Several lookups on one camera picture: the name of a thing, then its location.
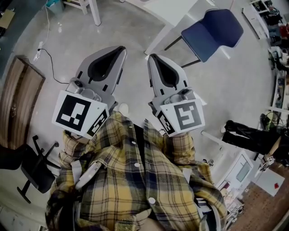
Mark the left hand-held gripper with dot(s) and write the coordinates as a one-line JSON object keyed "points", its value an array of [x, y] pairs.
{"points": [[72, 108]]}

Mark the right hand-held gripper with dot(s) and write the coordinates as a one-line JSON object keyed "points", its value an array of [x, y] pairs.
{"points": [[187, 115]]}

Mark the person's right forearm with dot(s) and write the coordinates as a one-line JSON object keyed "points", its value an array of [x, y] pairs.
{"points": [[180, 147]]}

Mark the person's left forearm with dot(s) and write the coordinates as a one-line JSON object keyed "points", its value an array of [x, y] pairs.
{"points": [[74, 147]]}

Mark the person's white shoe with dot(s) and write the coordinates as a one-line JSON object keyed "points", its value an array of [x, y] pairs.
{"points": [[123, 107]]}

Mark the white wooden stool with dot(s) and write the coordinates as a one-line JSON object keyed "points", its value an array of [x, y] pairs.
{"points": [[96, 13]]}

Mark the blue chair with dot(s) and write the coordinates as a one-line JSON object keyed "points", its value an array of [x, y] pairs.
{"points": [[210, 33]]}

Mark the white table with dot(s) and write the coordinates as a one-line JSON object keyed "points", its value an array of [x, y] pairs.
{"points": [[167, 11]]}

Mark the white power strip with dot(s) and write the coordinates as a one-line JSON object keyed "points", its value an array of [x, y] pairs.
{"points": [[40, 46]]}

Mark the white bar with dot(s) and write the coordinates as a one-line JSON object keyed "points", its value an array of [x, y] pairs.
{"points": [[212, 137]]}

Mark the teal bin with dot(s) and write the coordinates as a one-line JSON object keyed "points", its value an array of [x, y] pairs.
{"points": [[55, 5]]}

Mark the white shelf unit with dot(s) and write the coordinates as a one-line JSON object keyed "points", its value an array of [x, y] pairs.
{"points": [[255, 18]]}

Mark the cardboard box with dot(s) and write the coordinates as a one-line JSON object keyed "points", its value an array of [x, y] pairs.
{"points": [[6, 18]]}

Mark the white chest harness device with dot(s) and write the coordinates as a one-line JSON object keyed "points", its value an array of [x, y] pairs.
{"points": [[89, 174]]}

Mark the yellow plaid shirt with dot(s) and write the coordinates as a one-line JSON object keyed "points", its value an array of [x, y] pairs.
{"points": [[126, 182]]}

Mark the white storage rack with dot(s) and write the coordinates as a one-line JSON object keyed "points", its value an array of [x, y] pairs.
{"points": [[280, 90]]}

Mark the white cabinet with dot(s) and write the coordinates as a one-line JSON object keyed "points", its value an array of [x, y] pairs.
{"points": [[241, 169]]}

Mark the black office chair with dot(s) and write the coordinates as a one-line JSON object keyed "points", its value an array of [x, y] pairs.
{"points": [[34, 167]]}

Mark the white sheet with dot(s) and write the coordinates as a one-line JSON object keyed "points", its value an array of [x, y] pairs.
{"points": [[266, 180]]}

